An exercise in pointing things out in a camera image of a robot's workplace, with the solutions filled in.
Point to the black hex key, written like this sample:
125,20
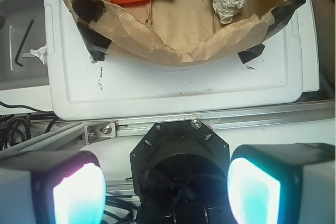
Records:
22,43

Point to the grey plastic tray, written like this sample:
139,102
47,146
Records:
15,17

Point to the brown paper lining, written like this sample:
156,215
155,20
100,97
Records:
180,32

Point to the white plastic bin lid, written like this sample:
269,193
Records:
120,87

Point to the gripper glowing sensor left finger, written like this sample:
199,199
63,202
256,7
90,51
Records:
52,187

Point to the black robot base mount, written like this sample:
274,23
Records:
179,172

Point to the aluminium extrusion rail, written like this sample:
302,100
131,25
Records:
300,122

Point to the black tape strip right lower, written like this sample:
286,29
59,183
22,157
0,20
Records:
251,53

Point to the black tape strip left upper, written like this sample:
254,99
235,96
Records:
89,10

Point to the black tape strip left lower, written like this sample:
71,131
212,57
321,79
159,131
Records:
96,43

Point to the black tape strip right upper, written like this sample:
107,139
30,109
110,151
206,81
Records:
282,15

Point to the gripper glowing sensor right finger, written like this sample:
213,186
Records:
282,183

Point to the small crumpled white paper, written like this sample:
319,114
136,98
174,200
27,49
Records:
40,53

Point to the black tape strip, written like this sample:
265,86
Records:
282,15
251,53
89,10
96,43

